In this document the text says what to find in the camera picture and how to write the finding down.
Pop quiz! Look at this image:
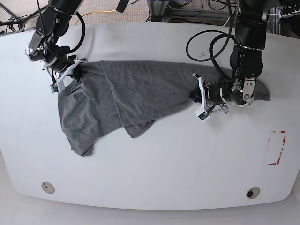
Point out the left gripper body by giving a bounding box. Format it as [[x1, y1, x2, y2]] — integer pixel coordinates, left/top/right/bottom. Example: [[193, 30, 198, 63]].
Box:
[[192, 73, 227, 111]]

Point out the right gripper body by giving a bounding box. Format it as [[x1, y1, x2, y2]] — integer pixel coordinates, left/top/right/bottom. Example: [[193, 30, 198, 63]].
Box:
[[42, 56, 87, 87]]

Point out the grey T-shirt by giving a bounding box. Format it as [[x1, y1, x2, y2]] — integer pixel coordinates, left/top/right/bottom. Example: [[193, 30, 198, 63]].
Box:
[[57, 60, 271, 157]]

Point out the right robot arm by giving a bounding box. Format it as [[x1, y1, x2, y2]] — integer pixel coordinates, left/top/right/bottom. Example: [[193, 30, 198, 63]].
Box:
[[25, 0, 87, 93]]

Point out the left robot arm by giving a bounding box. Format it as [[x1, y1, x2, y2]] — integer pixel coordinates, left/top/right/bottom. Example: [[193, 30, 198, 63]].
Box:
[[190, 0, 277, 121]]

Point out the red tape rectangle marking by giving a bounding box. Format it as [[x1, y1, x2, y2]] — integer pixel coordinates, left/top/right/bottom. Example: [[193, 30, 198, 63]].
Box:
[[265, 130, 287, 165]]

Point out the right table grommet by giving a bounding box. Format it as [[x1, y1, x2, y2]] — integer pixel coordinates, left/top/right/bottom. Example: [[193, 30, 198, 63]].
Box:
[[246, 187, 261, 199]]

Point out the table grommet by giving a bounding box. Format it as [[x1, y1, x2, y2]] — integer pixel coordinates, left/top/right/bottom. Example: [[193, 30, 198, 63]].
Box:
[[41, 182, 55, 194], [246, 187, 261, 199]]

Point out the white power strip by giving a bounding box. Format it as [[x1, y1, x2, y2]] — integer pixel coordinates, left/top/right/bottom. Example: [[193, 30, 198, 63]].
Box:
[[279, 4, 300, 19]]

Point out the left table grommet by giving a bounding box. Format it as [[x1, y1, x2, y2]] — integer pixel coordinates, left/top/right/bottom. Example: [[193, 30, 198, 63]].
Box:
[[41, 182, 55, 194]]

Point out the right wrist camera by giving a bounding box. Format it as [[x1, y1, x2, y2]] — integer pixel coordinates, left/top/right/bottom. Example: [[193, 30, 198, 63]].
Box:
[[50, 81, 65, 93]]

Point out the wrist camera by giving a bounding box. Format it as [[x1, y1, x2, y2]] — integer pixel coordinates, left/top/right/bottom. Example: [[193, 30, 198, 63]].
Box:
[[50, 81, 65, 93], [195, 108, 211, 122]]

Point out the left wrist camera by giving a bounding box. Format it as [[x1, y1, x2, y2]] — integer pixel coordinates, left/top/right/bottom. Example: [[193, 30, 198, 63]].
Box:
[[195, 108, 211, 122]]

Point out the yellow cable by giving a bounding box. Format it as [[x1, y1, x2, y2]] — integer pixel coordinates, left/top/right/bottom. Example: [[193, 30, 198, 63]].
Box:
[[75, 9, 117, 25]]

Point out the aluminium table leg frame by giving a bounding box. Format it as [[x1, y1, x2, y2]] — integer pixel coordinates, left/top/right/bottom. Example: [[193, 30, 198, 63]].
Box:
[[146, 0, 171, 22]]

